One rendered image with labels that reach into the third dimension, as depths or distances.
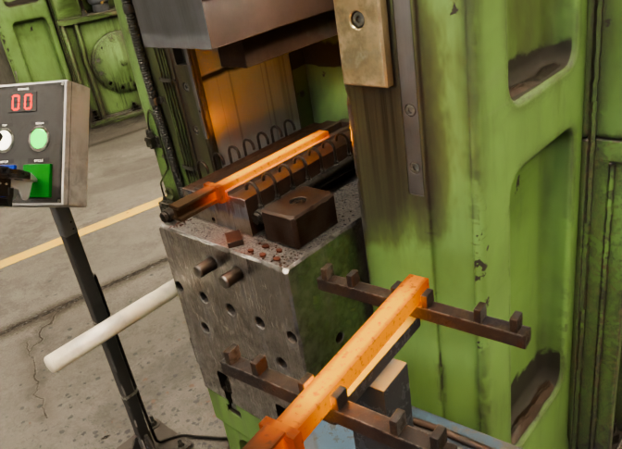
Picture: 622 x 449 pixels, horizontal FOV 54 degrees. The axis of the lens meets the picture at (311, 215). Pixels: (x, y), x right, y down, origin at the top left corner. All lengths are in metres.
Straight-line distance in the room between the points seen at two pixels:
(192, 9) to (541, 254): 0.89
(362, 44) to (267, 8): 0.23
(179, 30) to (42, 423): 1.67
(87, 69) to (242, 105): 4.44
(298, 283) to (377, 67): 0.39
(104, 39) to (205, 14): 4.84
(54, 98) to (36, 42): 4.42
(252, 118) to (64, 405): 1.40
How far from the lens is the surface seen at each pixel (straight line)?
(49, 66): 5.94
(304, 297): 1.10
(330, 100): 1.57
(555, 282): 1.49
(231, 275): 1.14
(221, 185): 1.17
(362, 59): 1.00
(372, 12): 0.97
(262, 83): 1.50
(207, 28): 1.06
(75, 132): 1.49
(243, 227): 1.19
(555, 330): 1.57
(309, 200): 1.12
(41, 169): 1.48
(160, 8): 1.15
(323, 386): 0.71
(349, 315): 1.23
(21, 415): 2.54
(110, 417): 2.34
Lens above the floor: 1.45
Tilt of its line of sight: 26 degrees down
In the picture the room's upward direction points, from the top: 9 degrees counter-clockwise
